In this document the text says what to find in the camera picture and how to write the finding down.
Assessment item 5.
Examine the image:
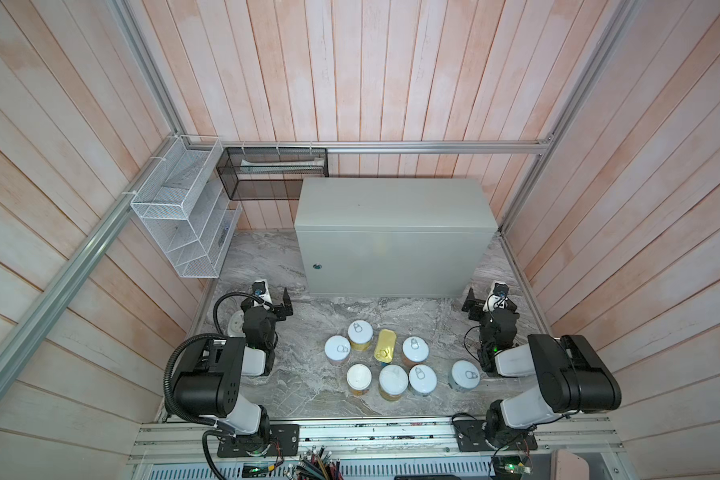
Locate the small white round clock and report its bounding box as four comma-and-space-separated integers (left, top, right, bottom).
226, 310, 245, 337

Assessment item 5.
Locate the white wire mesh shelf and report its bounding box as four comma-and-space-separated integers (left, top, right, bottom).
131, 135, 242, 279

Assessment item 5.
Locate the black corrugated cable hose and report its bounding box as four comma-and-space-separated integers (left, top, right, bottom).
212, 291, 268, 337

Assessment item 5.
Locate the blue label pull-tab can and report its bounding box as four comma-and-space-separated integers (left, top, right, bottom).
409, 364, 438, 396

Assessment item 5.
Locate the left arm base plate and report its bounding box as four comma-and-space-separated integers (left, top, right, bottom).
217, 423, 300, 459

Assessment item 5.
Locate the yellow oval sardine tin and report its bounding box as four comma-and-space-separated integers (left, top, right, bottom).
374, 328, 397, 366

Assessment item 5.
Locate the pink label white can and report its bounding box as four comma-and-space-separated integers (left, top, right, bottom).
324, 335, 352, 366

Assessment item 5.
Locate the black mesh wall basket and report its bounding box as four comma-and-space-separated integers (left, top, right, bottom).
216, 146, 330, 201

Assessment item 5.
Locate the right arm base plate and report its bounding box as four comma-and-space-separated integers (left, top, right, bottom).
451, 417, 539, 453

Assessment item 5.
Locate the colourful wire bundle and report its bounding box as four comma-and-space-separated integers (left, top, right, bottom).
293, 452, 344, 480

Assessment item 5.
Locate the teal label pull-tab can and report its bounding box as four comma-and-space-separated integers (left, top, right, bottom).
448, 360, 481, 392

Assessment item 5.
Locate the yellow can plain lid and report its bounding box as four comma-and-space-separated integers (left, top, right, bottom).
346, 364, 373, 396

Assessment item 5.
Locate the brown label pull-tab can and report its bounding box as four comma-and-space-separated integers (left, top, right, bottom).
402, 336, 430, 368

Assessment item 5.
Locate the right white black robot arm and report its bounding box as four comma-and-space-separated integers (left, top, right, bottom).
461, 282, 622, 449

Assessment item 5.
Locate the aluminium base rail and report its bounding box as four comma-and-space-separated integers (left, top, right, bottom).
125, 416, 628, 480

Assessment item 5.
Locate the yellow label white-lid can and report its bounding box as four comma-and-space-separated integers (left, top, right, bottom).
347, 320, 374, 351

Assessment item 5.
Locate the grey metal cabinet box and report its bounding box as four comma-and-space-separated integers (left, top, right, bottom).
294, 177, 498, 298

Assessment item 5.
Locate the orange can plain lid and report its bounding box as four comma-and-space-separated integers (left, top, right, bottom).
379, 365, 409, 401

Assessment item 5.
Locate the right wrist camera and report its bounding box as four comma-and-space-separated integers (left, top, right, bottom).
483, 281, 510, 312

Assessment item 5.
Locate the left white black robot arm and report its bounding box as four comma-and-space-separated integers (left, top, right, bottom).
163, 280, 293, 443

